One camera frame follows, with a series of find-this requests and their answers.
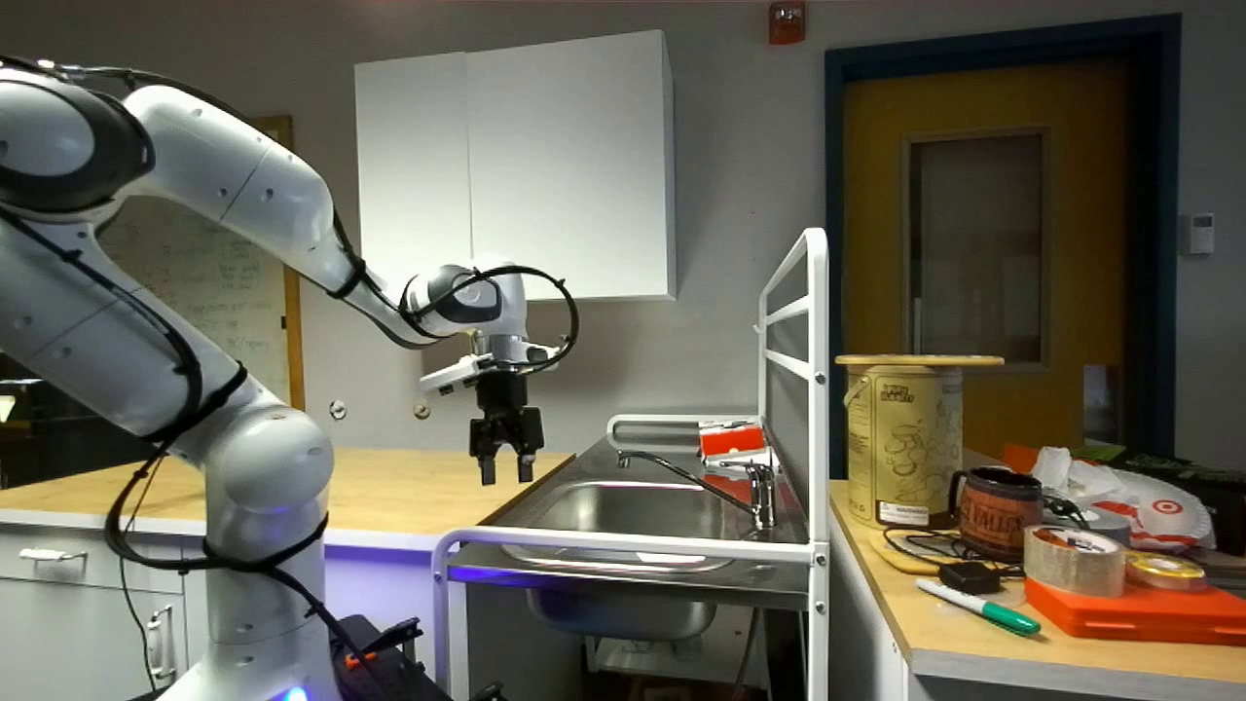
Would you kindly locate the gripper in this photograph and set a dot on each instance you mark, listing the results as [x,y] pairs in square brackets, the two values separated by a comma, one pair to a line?
[502,424]

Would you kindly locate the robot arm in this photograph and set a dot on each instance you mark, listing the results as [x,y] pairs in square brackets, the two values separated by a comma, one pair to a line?
[88,321]

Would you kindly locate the stainless steel sink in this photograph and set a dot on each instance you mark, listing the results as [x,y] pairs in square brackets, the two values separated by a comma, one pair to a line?
[623,511]

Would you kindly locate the chrome faucet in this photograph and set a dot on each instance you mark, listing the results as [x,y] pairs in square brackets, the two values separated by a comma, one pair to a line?
[759,492]

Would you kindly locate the black device with orange button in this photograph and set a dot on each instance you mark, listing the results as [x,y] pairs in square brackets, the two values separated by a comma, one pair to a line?
[389,662]

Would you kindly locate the red and white box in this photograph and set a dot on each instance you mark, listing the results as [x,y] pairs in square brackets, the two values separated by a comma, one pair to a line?
[732,440]

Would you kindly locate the large yellow tin can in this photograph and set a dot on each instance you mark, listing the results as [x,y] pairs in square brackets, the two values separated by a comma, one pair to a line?
[900,448]

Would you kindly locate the wooden cutting board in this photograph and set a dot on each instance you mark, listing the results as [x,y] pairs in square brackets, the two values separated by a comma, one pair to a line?
[900,563]

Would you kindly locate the drawer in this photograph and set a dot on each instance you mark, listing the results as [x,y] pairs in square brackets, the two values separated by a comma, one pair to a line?
[107,570]

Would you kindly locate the round wooden board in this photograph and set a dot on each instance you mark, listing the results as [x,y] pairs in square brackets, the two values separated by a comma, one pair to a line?
[920,360]

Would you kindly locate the cabinet door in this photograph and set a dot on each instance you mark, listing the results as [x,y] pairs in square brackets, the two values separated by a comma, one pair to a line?
[68,643]

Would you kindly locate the black power adapter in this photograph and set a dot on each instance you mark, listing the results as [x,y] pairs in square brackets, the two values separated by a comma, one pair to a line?
[971,577]

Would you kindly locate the brown mug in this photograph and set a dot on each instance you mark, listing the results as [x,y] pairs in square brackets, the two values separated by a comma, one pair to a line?
[998,511]

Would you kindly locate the green and white marker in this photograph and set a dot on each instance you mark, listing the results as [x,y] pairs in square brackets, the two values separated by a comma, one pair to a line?
[983,608]

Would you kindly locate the red fire alarm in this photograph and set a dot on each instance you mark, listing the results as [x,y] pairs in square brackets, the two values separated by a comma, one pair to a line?
[787,21]

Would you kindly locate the clear packing tape roll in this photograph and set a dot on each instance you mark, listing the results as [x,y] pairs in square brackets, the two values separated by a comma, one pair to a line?
[1071,565]

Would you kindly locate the grey tape roll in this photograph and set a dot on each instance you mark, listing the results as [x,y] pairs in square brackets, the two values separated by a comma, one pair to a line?
[1110,526]

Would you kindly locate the white plastic bag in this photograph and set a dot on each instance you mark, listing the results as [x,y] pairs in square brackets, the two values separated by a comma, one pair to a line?
[1149,501]

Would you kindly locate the orange flat case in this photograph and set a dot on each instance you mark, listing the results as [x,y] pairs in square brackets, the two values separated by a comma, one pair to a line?
[1149,613]

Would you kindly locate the small yellow tape roll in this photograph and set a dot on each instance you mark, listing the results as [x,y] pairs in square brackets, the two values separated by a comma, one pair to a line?
[1166,572]

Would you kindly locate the black box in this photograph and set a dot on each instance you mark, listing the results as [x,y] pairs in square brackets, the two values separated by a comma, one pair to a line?
[1222,487]

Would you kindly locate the white thermostat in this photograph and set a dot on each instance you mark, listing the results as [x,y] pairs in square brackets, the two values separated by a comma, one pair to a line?
[1197,234]

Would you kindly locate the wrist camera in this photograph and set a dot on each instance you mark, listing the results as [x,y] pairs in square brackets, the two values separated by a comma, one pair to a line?
[541,354]

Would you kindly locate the white metal frame sink unit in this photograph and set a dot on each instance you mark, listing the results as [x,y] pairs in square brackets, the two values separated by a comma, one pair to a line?
[793,389]

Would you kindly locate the white wall cabinet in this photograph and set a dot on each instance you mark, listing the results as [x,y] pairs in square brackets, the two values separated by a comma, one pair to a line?
[545,166]

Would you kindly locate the whiteboard with wooden frame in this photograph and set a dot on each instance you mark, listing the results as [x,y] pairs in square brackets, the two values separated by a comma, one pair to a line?
[214,282]

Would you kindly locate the yellow door with dark frame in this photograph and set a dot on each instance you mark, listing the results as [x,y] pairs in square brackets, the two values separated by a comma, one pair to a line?
[1081,243]

